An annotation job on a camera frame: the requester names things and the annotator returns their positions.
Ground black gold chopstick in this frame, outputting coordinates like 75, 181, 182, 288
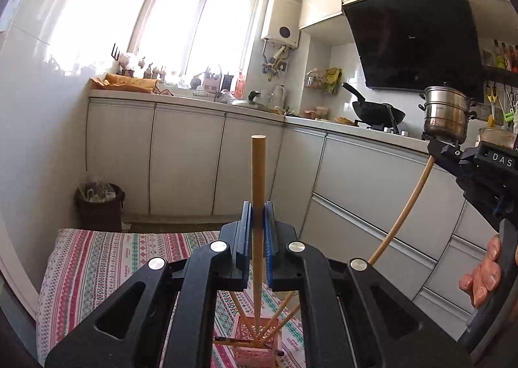
214, 335, 287, 357

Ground long wooden chopstick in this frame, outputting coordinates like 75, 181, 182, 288
251, 135, 267, 334

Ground kitchen window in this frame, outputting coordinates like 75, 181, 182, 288
128, 0, 264, 85

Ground right hand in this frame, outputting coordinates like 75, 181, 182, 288
458, 235, 501, 308

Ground stainless steel steamer pot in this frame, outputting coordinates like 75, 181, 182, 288
419, 86, 477, 144

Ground pink perforated utensil basket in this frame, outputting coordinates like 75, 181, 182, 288
232, 315, 285, 367

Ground embroidered patterned tablecloth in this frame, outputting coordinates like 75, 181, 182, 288
36, 228, 306, 367

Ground white lower cabinets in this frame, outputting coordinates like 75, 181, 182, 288
86, 91, 493, 337

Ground black wok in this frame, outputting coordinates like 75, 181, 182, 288
342, 83, 406, 128

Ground dark trash bin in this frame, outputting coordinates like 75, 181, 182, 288
75, 179, 126, 232

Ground black range hood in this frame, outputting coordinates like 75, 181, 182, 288
343, 0, 484, 101

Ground orange cloth on counter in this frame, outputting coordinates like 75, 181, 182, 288
90, 73, 157, 93

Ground white water heater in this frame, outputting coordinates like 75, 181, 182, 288
261, 0, 301, 49

